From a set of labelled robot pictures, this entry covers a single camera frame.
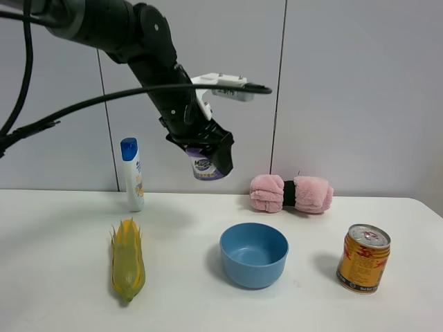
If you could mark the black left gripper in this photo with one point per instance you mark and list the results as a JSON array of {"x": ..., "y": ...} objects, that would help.
[{"x": 198, "y": 132}]

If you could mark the purple air freshener tub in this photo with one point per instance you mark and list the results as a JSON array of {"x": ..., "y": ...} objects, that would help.
[{"x": 203, "y": 167}]

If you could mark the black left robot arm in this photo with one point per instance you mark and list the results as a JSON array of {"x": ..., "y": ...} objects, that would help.
[{"x": 139, "y": 36}]

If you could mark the white blue-capped lotion bottle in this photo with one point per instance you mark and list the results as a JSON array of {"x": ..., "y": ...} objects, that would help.
[{"x": 132, "y": 173}]

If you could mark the pink rolled towel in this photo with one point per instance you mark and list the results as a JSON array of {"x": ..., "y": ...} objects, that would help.
[{"x": 308, "y": 194}]

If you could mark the blue plastic bowl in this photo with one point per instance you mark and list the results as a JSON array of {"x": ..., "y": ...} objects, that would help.
[{"x": 253, "y": 255}]

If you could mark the yellow green toy corn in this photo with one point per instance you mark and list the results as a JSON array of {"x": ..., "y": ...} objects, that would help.
[{"x": 127, "y": 266}]

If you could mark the gold red drink can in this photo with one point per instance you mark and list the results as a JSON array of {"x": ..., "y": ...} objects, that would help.
[{"x": 366, "y": 250}]

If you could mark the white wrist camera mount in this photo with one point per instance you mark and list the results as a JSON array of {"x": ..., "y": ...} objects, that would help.
[{"x": 216, "y": 80}]

